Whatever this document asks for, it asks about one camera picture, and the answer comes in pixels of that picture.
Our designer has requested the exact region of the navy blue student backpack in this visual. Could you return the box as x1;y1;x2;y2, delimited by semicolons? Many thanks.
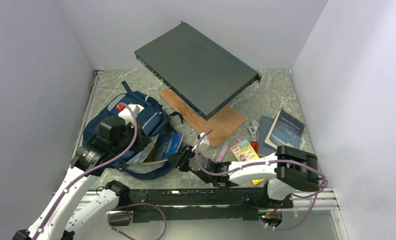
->
72;81;178;180

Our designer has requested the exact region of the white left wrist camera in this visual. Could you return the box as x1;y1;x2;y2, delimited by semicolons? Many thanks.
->
116;103;144;123

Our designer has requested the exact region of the dark grey rack unit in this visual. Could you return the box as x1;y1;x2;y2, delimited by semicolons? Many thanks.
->
134;21;262;120

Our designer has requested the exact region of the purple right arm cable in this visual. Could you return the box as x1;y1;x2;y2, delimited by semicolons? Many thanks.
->
194;129;329;232

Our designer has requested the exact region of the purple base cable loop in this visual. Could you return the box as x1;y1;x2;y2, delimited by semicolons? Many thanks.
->
107;202;168;240

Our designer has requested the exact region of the black front rail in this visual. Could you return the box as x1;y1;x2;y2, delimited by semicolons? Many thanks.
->
120;187;294;223

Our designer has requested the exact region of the dark blue bottom book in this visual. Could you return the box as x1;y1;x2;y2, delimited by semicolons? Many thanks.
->
257;115;280;157

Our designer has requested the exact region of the red handled adjustable wrench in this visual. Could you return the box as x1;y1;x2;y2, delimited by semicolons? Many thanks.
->
247;119;260;153

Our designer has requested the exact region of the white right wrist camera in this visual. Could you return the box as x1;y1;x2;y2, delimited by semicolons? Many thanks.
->
196;132;210;151

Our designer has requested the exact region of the Animal Farm book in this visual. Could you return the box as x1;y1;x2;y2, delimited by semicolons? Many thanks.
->
153;132;183;163

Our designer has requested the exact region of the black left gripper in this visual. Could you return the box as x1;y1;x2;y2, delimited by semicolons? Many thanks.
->
111;121;152;155

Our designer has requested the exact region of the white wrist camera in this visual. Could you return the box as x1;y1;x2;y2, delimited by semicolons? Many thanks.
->
196;132;210;151
116;103;144;123

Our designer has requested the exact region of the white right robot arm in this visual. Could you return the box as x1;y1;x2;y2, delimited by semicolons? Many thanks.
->
167;145;327;208

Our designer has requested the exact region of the yellow crayon box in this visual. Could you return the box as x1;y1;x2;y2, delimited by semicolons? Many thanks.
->
228;139;264;185

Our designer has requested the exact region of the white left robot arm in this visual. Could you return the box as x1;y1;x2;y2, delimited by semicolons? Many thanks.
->
13;114;151;240

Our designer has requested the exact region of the brown wooden base board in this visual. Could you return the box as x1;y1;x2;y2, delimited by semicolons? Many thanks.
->
158;87;246;147

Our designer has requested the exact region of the blue paperback book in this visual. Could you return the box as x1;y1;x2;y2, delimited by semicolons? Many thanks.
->
265;109;305;149

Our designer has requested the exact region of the pink highlighter pen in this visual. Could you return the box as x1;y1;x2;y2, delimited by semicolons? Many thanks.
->
214;145;229;163

